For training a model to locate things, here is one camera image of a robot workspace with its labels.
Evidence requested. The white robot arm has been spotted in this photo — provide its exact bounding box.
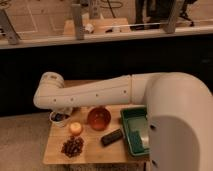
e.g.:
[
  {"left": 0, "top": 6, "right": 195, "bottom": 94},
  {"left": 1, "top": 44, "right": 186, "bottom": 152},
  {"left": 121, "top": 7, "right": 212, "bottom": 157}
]
[{"left": 33, "top": 72, "right": 213, "bottom": 171}]

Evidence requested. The black brush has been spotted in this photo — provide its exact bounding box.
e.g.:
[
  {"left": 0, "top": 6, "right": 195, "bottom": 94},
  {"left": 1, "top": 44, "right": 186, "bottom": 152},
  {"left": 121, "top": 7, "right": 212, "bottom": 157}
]
[{"left": 101, "top": 129, "right": 123, "bottom": 146}]

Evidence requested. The white paper cup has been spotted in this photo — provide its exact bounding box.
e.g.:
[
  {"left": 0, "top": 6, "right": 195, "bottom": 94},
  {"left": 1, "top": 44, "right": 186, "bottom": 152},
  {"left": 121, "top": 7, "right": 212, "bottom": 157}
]
[{"left": 49, "top": 108, "right": 73, "bottom": 127}]

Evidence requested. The orange translucent bowl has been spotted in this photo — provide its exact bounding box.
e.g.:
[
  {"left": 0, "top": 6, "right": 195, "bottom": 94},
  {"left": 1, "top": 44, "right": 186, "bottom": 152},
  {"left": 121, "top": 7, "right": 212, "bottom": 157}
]
[{"left": 87, "top": 107, "right": 111, "bottom": 131}]

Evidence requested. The green plastic tray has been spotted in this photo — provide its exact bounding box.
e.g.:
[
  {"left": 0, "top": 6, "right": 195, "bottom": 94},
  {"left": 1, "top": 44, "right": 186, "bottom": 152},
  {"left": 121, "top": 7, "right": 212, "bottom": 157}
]
[{"left": 120, "top": 107, "right": 149, "bottom": 157}]

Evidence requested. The wooden table board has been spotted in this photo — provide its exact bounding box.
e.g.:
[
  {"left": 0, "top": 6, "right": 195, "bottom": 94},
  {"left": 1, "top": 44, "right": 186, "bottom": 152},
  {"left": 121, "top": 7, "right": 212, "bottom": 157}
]
[{"left": 44, "top": 78, "right": 144, "bottom": 164}]

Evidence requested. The small orange fruit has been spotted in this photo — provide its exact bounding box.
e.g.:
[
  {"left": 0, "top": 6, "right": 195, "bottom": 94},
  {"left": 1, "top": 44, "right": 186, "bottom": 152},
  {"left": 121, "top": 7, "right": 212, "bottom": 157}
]
[{"left": 69, "top": 122, "right": 83, "bottom": 136}]

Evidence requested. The bunch of dark grapes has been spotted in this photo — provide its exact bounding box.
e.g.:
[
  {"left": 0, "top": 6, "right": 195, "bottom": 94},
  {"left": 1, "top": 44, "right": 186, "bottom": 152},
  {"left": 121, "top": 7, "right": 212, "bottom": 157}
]
[{"left": 61, "top": 136, "right": 84, "bottom": 158}]

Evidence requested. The grey metal post middle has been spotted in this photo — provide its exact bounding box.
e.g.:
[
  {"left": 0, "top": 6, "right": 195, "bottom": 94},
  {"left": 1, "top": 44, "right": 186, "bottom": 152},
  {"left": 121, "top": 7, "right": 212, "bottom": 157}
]
[{"left": 72, "top": 4, "right": 84, "bottom": 40}]

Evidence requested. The grey metal post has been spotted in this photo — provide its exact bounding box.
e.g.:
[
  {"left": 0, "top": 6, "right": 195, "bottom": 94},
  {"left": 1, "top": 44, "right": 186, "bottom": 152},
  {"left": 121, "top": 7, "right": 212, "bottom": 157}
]
[
  {"left": 163, "top": 0, "right": 184, "bottom": 34},
  {"left": 0, "top": 9, "right": 19, "bottom": 45},
  {"left": 72, "top": 4, "right": 84, "bottom": 40}
]

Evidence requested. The grey metal post right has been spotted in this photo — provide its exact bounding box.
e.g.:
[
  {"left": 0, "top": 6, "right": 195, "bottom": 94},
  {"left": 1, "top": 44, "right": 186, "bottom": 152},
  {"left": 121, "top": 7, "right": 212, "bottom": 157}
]
[{"left": 163, "top": 0, "right": 184, "bottom": 34}]

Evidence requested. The grey metal post left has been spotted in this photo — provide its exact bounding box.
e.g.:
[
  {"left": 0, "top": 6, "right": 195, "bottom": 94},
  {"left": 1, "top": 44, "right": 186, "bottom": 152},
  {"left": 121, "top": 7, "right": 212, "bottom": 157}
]
[{"left": 0, "top": 9, "right": 19, "bottom": 45}]

